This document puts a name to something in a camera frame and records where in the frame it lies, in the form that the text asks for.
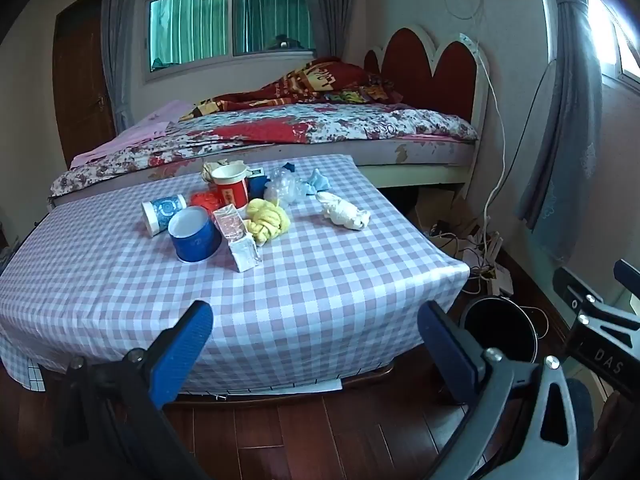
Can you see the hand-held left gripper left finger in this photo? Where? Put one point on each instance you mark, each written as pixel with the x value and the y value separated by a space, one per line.
pixel 182 355

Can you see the pink bed sheet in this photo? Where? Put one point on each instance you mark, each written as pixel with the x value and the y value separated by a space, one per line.
pixel 145 130

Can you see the grey patterned curtain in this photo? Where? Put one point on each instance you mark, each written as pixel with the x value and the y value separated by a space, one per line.
pixel 575 135

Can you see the bed with floral blanket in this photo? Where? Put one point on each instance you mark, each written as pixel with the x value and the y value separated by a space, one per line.
pixel 400 170

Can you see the white power strip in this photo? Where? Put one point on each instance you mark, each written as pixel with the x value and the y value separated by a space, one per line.
pixel 500 282

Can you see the large sliding window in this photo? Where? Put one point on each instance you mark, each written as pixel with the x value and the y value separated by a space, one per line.
pixel 200 20

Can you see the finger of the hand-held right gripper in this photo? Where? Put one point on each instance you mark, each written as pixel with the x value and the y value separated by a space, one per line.
pixel 567 285
pixel 630 275

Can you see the dark round object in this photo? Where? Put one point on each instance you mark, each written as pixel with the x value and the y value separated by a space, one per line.
pixel 281 42

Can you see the small bright window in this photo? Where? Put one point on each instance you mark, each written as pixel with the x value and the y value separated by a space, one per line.
pixel 600 25

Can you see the open cardboard box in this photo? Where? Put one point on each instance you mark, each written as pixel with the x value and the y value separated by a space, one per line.
pixel 435 207

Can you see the yellow knotted cloth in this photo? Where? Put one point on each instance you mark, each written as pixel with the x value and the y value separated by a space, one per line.
pixel 267 220

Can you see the clear plastic bag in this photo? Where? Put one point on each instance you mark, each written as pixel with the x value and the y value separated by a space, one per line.
pixel 282 185

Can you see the small white carton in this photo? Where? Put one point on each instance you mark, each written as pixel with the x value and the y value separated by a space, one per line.
pixel 245 255

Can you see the white router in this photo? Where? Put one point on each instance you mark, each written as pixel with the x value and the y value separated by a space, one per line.
pixel 492 250

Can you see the low wooden table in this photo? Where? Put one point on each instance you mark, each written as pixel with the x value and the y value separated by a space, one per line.
pixel 370 374

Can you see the light blue face mask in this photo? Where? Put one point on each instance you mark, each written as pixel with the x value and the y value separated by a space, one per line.
pixel 317 181

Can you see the red heart-shaped headboard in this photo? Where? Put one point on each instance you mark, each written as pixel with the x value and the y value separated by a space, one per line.
pixel 415 65

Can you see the red paper cup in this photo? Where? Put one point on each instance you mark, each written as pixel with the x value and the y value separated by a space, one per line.
pixel 232 192

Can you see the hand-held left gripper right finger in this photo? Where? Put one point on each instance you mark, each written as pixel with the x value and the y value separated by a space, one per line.
pixel 447 355

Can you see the black trash bin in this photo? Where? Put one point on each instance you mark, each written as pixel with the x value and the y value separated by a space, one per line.
pixel 500 330

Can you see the white blue patterned paper cup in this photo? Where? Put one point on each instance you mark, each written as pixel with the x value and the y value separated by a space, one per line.
pixel 165 210

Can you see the red wrapper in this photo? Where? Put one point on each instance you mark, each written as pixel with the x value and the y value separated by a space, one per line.
pixel 207 200

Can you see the dark red printed blanket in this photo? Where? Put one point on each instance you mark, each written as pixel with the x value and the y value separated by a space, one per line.
pixel 310 80

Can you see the brown wooden door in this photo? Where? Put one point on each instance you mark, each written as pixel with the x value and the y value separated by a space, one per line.
pixel 80 85

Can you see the bed with floral cover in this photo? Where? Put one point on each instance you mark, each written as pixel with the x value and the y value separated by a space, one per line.
pixel 350 120

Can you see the purple checkered tablecloth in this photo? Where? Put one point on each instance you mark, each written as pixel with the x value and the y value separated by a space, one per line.
pixel 325 285

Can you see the white cloth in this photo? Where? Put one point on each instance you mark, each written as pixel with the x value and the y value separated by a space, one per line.
pixel 342 212

